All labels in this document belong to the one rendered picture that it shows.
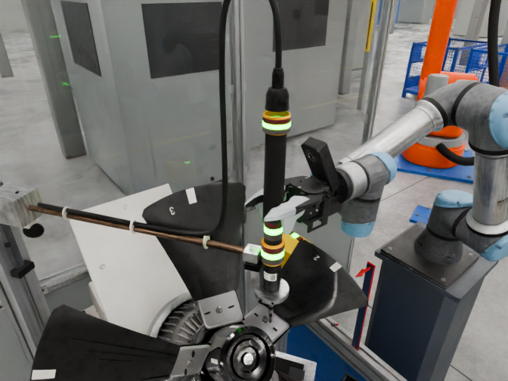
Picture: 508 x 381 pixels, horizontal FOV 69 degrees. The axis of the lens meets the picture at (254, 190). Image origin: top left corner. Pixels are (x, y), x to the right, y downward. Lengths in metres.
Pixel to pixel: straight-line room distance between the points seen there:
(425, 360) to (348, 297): 0.71
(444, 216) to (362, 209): 0.53
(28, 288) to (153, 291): 0.39
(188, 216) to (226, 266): 0.13
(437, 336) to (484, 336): 1.26
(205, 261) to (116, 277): 0.27
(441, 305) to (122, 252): 1.00
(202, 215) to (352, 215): 0.33
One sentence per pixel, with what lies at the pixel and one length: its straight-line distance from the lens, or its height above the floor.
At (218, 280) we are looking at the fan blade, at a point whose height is 1.31.
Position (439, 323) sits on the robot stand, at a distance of 1.45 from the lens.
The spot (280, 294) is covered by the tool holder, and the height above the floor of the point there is 1.31.
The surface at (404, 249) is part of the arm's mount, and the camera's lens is 1.42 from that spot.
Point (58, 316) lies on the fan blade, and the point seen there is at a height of 1.38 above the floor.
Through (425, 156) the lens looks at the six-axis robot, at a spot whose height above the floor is 0.16.
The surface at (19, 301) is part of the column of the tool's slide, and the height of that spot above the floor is 1.09.
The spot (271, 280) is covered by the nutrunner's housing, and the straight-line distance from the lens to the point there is 0.72.
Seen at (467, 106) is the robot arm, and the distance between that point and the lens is 1.02.
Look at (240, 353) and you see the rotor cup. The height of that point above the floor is 1.23.
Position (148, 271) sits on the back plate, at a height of 1.21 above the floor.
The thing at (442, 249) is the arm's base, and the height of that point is 1.07.
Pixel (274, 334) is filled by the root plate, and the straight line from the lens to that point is 0.82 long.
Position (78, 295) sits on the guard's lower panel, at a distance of 1.46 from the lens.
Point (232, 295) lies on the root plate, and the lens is 0.78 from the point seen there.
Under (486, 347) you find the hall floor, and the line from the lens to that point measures 2.69.
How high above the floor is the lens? 1.83
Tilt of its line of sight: 29 degrees down
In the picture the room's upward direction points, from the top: straight up
